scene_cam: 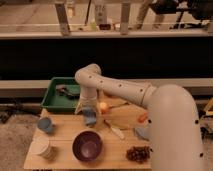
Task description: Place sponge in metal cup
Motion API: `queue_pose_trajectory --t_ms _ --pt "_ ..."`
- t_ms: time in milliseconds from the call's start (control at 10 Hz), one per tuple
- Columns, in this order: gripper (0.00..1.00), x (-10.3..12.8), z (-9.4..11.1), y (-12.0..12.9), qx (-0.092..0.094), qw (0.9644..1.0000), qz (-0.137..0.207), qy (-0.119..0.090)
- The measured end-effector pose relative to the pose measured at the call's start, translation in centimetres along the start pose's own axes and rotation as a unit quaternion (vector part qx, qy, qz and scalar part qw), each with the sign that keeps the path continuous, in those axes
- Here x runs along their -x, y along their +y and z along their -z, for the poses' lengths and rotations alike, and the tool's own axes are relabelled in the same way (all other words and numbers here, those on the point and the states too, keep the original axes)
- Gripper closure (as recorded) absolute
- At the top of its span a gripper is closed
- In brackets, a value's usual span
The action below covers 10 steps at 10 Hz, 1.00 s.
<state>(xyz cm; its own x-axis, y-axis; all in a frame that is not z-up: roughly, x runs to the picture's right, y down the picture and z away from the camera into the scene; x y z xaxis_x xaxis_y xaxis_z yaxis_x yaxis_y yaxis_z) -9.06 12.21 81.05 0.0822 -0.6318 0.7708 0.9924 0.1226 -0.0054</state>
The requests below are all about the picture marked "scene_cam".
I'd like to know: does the orange round fruit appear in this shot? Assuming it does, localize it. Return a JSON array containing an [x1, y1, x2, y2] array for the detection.
[[99, 102, 109, 113]]

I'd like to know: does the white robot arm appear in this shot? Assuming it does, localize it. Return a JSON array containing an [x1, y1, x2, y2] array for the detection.
[[75, 64, 204, 171]]

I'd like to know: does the dark object in tray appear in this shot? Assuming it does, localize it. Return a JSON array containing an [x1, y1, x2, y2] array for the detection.
[[55, 84, 79, 99]]

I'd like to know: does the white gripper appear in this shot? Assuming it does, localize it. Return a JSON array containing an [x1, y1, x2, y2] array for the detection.
[[75, 87, 100, 114]]

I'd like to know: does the person in background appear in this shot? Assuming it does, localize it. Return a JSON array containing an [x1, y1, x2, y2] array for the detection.
[[133, 0, 166, 30]]

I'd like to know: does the blue cup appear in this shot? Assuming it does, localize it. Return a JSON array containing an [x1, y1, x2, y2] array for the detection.
[[37, 117, 53, 134]]

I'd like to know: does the white ribbed cup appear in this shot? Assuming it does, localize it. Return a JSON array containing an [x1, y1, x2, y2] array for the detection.
[[30, 136, 53, 159]]

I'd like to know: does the purple bowl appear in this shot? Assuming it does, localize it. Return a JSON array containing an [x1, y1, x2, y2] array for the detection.
[[72, 131, 103, 162]]

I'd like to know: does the blue crumpled cloth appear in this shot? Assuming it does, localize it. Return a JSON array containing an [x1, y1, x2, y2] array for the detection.
[[134, 127, 149, 140]]

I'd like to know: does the orange carrot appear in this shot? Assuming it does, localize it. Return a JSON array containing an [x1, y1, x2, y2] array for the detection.
[[138, 113, 148, 123]]

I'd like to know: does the blue sponge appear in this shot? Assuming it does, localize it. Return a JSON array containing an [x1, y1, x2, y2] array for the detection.
[[82, 107, 97, 126]]

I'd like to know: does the green plastic tray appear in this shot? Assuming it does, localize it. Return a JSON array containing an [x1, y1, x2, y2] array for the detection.
[[41, 77, 80, 113]]

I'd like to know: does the yellow banana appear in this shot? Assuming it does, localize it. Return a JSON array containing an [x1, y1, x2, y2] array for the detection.
[[104, 120, 125, 140]]

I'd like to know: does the bunch of dark grapes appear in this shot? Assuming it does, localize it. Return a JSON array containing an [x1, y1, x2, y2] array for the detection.
[[126, 146, 150, 163]]

